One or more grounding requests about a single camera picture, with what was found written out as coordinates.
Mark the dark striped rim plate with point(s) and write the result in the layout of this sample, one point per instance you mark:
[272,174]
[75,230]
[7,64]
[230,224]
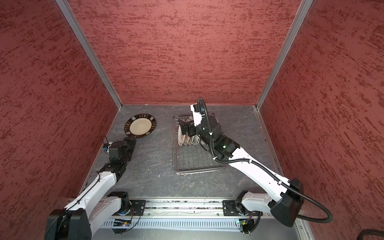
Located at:
[140,126]

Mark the orange sunburst white plate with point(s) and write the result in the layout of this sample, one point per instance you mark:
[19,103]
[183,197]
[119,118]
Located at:
[182,133]

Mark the aluminium front rail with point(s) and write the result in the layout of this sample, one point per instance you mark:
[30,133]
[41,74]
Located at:
[174,214]

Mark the left green circuit board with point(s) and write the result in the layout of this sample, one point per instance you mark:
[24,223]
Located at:
[120,226]

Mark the black white sunburst plate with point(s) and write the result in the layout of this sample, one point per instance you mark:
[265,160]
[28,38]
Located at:
[191,141]

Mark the aluminium right corner post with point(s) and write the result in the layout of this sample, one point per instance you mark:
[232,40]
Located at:
[291,35]

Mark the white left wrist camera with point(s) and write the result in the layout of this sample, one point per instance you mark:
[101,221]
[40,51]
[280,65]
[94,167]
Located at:
[106,147]

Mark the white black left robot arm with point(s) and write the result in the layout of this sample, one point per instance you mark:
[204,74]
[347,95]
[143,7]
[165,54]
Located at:
[81,218]

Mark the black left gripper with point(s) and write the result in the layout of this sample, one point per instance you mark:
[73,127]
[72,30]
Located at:
[131,147]

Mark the aluminium left corner post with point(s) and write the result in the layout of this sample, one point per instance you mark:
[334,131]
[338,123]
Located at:
[79,33]

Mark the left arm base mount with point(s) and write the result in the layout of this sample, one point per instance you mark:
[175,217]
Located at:
[127,206]

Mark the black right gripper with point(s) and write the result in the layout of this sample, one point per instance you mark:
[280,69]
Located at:
[185,126]

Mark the aluminium corner post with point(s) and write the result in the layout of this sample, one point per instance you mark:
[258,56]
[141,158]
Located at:
[291,35]
[79,33]

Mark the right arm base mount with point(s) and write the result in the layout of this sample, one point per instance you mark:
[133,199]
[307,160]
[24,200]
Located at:
[235,207]

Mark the chrome wire dish rack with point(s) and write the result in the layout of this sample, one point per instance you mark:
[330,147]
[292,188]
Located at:
[189,160]

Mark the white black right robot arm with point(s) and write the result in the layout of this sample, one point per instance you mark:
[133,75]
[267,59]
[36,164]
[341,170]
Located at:
[283,200]

